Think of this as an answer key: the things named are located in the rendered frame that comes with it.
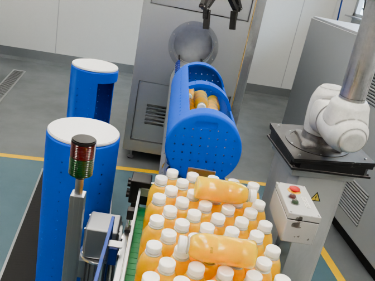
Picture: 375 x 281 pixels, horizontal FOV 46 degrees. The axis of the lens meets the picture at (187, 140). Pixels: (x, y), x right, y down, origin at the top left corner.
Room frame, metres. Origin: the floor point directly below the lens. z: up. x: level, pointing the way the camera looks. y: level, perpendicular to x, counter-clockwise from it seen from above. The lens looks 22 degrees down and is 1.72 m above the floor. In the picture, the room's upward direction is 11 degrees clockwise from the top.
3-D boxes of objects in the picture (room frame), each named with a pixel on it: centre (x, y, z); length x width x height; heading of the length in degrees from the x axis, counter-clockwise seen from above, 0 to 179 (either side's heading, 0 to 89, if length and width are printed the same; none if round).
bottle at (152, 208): (1.14, 0.05, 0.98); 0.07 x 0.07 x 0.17
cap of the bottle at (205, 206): (1.15, -0.09, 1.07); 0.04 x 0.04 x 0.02
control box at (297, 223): (1.26, -0.38, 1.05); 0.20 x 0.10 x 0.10; 5
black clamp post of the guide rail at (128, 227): (1.21, 0.13, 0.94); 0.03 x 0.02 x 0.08; 5
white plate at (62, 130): (1.62, 0.41, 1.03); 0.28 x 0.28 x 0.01
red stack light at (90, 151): (1.03, 0.26, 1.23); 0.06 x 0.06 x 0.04
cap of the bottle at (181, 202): (1.14, -0.02, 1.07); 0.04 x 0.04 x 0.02
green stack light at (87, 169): (1.03, 0.26, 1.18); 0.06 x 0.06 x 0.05
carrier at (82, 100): (2.65, 0.64, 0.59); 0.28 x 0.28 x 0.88
